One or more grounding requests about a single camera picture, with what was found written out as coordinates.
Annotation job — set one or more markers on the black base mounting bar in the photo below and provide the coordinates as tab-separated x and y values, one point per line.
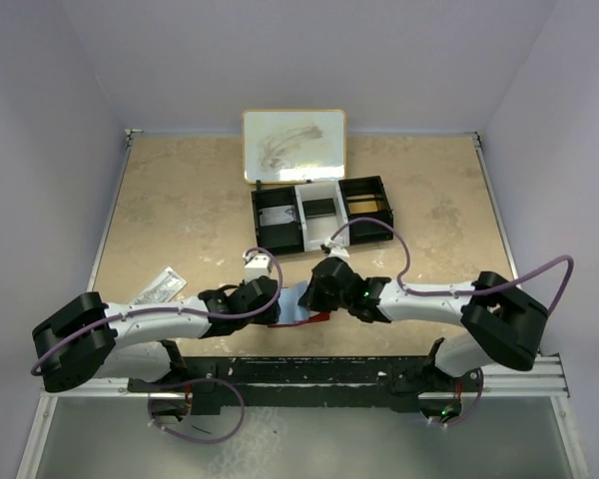
390	382

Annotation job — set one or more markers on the red card holder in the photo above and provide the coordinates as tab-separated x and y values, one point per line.
292	314

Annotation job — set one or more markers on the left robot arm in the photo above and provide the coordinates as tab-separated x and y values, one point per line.
89	337

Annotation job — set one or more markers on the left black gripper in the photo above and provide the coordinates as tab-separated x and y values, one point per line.
270	316

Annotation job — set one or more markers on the small whiteboard with stand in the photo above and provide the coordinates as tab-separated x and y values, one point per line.
290	146

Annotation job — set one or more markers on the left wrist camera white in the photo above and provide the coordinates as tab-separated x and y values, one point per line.
257	264

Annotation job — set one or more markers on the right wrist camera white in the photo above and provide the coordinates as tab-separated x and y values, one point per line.
331	248

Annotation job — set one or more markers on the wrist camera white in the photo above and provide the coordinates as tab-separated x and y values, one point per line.
257	264
331	248

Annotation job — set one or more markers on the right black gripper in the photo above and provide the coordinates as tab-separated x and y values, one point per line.
311	301

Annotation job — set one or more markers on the silver credit card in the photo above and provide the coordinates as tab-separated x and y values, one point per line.
275	216

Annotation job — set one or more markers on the silver foil packet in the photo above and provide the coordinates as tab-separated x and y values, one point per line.
163	288

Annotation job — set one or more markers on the black white three-bin organizer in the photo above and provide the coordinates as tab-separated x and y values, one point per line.
298	218

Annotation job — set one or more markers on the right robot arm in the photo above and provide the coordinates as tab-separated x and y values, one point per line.
503	324

